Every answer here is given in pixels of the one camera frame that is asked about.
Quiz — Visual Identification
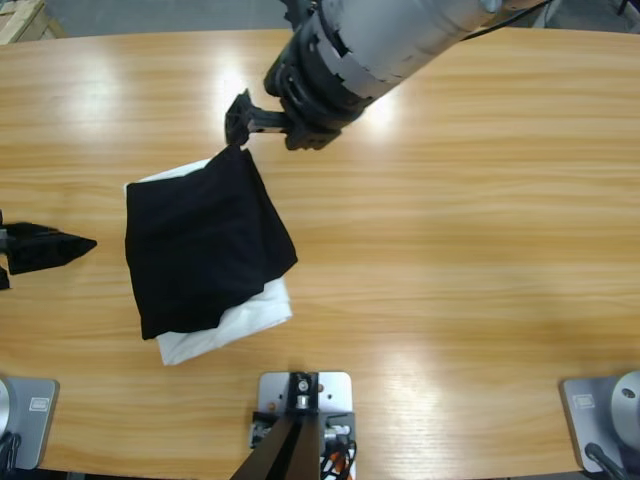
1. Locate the white mount block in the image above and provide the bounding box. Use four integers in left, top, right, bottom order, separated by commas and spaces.
249, 370, 357, 480

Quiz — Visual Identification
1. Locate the orange black cable bundle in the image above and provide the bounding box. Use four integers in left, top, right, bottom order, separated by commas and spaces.
319, 439, 357, 480

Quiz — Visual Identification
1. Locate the black polo shirt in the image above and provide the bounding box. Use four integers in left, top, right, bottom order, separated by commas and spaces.
123, 144, 300, 342

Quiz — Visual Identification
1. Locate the wooden pallet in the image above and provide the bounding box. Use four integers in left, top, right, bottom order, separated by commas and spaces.
0, 0, 66, 44

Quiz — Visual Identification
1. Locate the black base cable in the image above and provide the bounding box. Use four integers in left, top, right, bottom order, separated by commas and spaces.
0, 432, 22, 471
583, 442, 624, 474

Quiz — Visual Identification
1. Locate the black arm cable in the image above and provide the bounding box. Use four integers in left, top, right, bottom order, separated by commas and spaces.
459, 0, 557, 42

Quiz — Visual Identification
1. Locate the white garment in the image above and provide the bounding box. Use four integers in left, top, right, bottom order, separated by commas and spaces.
122, 157, 294, 367

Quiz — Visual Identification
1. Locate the dark camera post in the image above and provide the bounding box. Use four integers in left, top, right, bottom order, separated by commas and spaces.
232, 372, 321, 480

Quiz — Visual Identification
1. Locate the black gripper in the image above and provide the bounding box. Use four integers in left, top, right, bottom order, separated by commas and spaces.
0, 208, 99, 293
222, 25, 375, 152

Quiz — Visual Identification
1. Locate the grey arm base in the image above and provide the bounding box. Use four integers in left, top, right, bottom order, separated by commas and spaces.
558, 369, 640, 474
0, 377, 60, 471

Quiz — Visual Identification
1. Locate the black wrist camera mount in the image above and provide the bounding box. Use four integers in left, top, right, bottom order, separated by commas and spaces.
280, 0, 317, 25

